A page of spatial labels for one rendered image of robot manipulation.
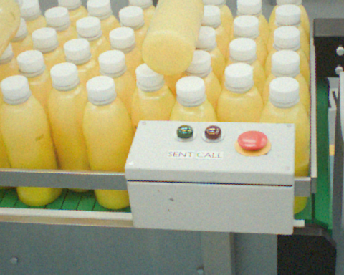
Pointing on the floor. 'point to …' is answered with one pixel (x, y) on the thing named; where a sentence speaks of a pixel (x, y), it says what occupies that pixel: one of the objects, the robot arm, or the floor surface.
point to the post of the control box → (218, 253)
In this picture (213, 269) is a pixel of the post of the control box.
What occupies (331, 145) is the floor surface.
